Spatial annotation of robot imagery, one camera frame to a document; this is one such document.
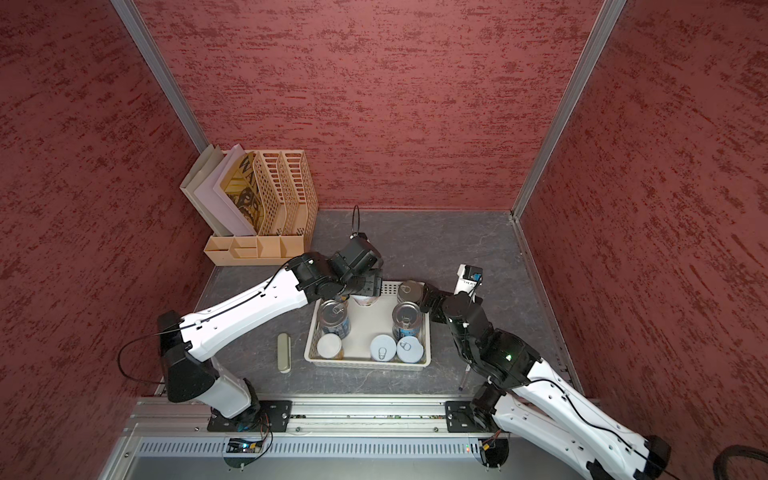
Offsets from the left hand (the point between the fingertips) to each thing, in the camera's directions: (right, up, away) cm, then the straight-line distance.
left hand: (366, 285), depth 75 cm
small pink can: (+4, -18, +4) cm, 19 cm away
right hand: (+18, -2, -3) cm, 19 cm away
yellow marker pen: (+28, -24, +6) cm, 37 cm away
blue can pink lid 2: (+11, -10, +4) cm, 15 cm away
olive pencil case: (-24, -20, +6) cm, 32 cm away
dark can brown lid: (+12, -3, +10) cm, 16 cm away
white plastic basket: (-1, -14, +16) cm, 21 cm away
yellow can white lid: (-10, -17, +4) cm, 20 cm away
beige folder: (-54, +29, +12) cm, 62 cm away
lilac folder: (-47, +23, +15) cm, 54 cm away
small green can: (+11, -18, +4) cm, 22 cm away
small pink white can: (0, -3, -3) cm, 4 cm away
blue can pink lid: (-9, -10, +5) cm, 15 cm away
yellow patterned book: (-44, +29, +24) cm, 58 cm away
